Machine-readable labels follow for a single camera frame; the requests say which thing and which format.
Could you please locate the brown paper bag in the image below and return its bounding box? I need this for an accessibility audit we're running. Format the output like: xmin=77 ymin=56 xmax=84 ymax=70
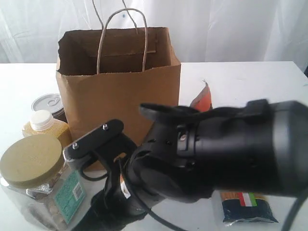
xmin=56 ymin=24 xmax=181 ymax=144

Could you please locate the brown orange snack pouch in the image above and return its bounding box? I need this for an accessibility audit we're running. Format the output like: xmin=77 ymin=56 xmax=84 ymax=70
xmin=190 ymin=80 xmax=213 ymax=112

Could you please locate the spaghetti pasta package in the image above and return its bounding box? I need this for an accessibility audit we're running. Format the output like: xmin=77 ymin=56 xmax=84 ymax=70
xmin=211 ymin=191 xmax=278 ymax=227

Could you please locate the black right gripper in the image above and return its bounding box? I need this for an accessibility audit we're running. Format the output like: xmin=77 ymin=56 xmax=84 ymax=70
xmin=62 ymin=118 xmax=217 ymax=231

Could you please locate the white backdrop curtain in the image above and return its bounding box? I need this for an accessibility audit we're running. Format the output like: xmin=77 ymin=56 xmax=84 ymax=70
xmin=0 ymin=0 xmax=308 ymax=69

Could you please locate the silver pull-tab tin can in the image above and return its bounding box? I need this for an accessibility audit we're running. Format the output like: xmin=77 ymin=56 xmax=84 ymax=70
xmin=31 ymin=93 xmax=67 ymax=123

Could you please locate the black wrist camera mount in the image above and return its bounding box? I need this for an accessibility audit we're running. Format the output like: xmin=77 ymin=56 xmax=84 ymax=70
xmin=79 ymin=133 xmax=137 ymax=181

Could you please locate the clear jar gold lid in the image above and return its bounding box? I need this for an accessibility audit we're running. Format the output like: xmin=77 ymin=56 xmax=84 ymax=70
xmin=0 ymin=134 xmax=86 ymax=231

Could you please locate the yellow grain bottle white cap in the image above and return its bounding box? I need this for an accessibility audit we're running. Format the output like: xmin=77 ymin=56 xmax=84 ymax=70
xmin=22 ymin=110 xmax=72 ymax=147

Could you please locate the black camera cable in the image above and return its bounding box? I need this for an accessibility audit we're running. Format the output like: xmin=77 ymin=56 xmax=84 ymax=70
xmin=80 ymin=149 xmax=308 ymax=231

